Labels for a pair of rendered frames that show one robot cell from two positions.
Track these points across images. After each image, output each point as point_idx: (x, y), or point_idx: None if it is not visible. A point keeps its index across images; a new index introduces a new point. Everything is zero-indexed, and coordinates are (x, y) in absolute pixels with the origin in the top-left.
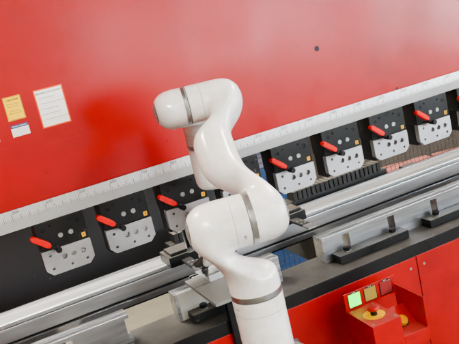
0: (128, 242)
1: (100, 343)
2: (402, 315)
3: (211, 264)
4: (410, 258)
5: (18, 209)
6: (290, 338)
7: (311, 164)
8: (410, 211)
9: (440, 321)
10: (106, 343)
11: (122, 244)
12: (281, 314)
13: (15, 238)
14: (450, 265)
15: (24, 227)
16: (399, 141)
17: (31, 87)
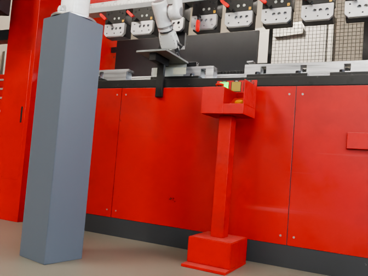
0: (139, 30)
1: (113, 79)
2: (241, 99)
3: (165, 48)
4: (291, 86)
5: (103, 2)
6: (75, 1)
7: (249, 12)
8: (323, 67)
9: (305, 147)
10: (115, 80)
11: (136, 30)
12: None
13: (145, 58)
14: (327, 105)
15: (103, 11)
16: (324, 10)
17: None
